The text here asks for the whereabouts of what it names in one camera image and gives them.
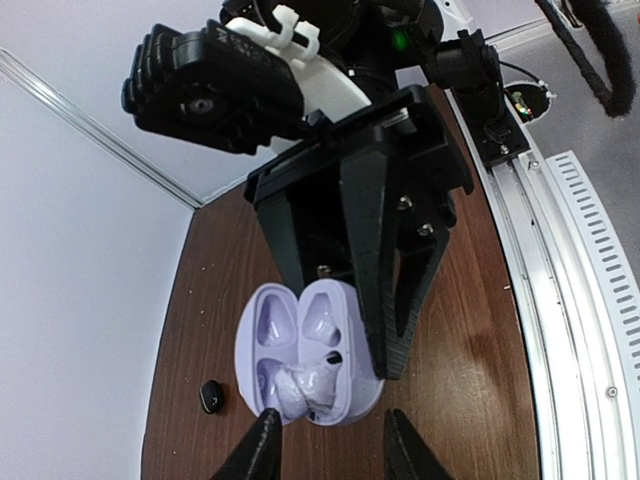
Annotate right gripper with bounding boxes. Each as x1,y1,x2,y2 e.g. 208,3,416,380
245,86,474,380

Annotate purple round charging case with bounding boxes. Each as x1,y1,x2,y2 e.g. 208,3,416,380
234,279,384,427

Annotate right aluminium frame post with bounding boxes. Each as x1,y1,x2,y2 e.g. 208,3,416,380
1,48,204,210

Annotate white stem earbud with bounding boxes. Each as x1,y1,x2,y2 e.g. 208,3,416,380
274,351,343,421

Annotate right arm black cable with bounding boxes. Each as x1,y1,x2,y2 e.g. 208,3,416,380
534,0,636,120

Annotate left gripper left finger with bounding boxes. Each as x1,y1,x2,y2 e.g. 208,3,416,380
214,408,283,480

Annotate front aluminium rail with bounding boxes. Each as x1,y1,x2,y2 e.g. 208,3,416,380
447,89,640,480

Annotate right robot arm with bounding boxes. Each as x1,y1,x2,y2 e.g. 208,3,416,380
245,1,501,380

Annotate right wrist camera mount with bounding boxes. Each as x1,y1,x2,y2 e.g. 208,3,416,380
121,3,374,157

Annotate black charging case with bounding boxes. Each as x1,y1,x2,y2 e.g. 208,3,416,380
199,380,226,415

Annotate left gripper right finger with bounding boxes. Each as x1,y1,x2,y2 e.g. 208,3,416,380
384,409,452,480

